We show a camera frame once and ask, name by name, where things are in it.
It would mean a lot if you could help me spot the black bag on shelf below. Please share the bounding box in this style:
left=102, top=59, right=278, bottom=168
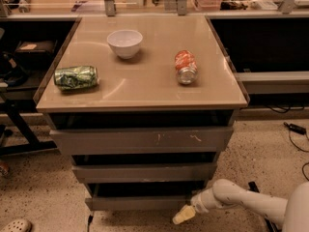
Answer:
left=14, top=40, right=57, bottom=70

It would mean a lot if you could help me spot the white perforated clog shoe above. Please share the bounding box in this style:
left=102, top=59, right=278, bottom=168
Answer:
left=0, top=218, right=32, bottom=232

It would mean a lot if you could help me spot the crushed green can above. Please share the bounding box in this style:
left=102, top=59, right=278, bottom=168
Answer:
left=53, top=66, right=98, bottom=91

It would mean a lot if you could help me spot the black cable on floor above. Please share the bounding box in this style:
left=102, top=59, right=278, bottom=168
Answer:
left=86, top=213, right=95, bottom=232

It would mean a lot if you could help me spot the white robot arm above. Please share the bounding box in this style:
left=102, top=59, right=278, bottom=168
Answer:
left=173, top=179, right=309, bottom=232

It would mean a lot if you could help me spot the white bowl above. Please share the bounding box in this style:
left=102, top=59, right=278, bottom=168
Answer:
left=107, top=30, right=143, bottom=59

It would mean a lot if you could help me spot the grey drawer cabinet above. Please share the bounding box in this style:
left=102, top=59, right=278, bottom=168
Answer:
left=33, top=14, right=250, bottom=211

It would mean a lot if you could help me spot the grey middle drawer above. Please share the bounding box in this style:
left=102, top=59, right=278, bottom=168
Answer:
left=72, top=163, right=216, bottom=183

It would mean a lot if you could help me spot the grey drawer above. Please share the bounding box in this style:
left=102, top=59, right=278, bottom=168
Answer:
left=50, top=127, right=234, bottom=155
left=72, top=163, right=216, bottom=183
left=85, top=181, right=206, bottom=211

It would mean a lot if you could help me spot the black metal frame leg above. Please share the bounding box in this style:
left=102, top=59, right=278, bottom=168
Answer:
left=248, top=182, right=281, bottom=232

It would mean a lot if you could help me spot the crushed orange can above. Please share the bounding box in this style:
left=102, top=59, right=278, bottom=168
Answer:
left=175, top=50, right=198, bottom=85

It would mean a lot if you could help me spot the black power adapter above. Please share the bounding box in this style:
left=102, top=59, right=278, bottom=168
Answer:
left=284, top=122, right=306, bottom=135

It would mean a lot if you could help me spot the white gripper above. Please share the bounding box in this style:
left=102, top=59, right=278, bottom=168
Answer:
left=172, top=188, right=216, bottom=224

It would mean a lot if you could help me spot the grey top drawer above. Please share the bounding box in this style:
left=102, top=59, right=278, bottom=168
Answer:
left=50, top=127, right=234, bottom=155

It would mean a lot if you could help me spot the black table leg left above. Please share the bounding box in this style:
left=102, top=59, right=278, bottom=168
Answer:
left=0, top=96, right=57, bottom=156

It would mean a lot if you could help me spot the grey bottom drawer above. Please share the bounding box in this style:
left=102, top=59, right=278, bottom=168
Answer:
left=85, top=181, right=206, bottom=211

